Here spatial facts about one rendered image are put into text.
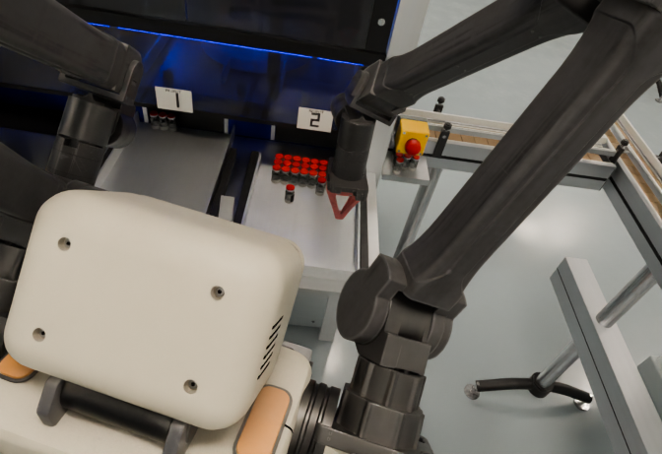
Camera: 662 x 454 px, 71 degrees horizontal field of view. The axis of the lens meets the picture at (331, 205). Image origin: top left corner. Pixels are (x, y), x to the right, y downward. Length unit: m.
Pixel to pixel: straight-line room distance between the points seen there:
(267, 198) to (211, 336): 0.79
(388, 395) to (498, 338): 1.72
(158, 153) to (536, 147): 1.01
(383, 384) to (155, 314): 0.23
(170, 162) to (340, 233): 0.46
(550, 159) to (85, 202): 0.37
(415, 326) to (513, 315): 1.80
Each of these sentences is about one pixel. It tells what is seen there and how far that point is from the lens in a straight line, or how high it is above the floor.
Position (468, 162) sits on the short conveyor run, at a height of 0.88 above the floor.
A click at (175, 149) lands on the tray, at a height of 0.88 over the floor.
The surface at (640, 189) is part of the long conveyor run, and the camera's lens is 1.54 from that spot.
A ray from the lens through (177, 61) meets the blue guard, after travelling 1.15.
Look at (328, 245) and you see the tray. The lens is 1.05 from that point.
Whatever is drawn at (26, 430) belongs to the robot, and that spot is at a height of 1.24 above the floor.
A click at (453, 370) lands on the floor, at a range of 2.01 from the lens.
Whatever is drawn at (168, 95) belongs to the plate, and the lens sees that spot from 1.20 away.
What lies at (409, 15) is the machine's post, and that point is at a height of 1.30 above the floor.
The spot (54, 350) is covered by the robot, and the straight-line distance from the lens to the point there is 0.42.
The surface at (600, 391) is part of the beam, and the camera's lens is 1.64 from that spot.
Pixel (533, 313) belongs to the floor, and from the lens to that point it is 2.34.
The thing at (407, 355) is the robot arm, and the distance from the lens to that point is 0.49.
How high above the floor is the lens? 1.66
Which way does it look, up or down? 43 degrees down
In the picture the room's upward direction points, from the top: 11 degrees clockwise
